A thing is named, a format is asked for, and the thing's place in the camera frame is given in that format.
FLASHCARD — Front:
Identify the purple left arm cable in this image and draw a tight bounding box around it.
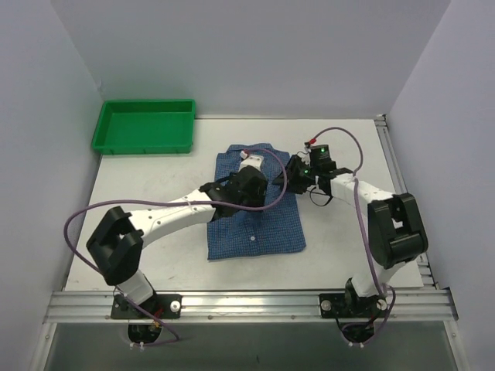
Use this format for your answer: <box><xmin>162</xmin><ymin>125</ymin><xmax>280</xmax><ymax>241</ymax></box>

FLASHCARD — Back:
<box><xmin>63</xmin><ymin>147</ymin><xmax>289</xmax><ymax>279</ymax></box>

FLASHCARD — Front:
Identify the green plastic tray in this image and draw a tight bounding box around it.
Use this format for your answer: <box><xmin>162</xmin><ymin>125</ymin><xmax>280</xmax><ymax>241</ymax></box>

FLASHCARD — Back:
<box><xmin>91</xmin><ymin>99</ymin><xmax>196</xmax><ymax>155</ymax></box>

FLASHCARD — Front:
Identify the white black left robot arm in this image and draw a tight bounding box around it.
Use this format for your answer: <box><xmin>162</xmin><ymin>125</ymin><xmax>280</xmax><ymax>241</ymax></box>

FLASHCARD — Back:
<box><xmin>86</xmin><ymin>165</ymin><xmax>268</xmax><ymax>318</ymax></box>

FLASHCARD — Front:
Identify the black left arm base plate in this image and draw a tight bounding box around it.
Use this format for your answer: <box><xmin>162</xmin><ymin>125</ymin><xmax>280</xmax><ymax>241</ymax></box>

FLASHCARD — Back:
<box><xmin>110</xmin><ymin>294</ymin><xmax>183</xmax><ymax>320</ymax></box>

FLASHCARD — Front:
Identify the aluminium right side rail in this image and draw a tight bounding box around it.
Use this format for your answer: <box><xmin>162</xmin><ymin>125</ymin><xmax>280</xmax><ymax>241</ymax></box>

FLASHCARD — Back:
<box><xmin>374</xmin><ymin>114</ymin><xmax>439</xmax><ymax>290</ymax></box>

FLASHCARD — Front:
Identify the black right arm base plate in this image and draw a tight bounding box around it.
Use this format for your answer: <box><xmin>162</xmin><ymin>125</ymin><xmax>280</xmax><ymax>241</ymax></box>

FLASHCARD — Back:
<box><xmin>319</xmin><ymin>290</ymin><xmax>388</xmax><ymax>320</ymax></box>

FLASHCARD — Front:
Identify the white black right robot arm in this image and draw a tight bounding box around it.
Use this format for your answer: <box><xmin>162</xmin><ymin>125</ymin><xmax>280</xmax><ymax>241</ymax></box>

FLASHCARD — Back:
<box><xmin>272</xmin><ymin>145</ymin><xmax>428</xmax><ymax>316</ymax></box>

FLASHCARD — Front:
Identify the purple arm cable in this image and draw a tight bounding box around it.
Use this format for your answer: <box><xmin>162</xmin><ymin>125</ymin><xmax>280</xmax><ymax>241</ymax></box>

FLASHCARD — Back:
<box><xmin>305</xmin><ymin>126</ymin><xmax>396</xmax><ymax>310</ymax></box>
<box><xmin>63</xmin><ymin>147</ymin><xmax>289</xmax><ymax>279</ymax></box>

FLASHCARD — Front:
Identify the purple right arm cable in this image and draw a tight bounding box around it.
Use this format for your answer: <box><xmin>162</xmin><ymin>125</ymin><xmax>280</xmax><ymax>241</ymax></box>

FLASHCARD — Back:
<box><xmin>305</xmin><ymin>126</ymin><xmax>396</xmax><ymax>310</ymax></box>

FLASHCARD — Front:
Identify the blue checked long sleeve shirt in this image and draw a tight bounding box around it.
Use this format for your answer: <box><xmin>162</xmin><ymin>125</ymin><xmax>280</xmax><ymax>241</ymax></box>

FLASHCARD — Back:
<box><xmin>207</xmin><ymin>143</ymin><xmax>306</xmax><ymax>260</ymax></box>

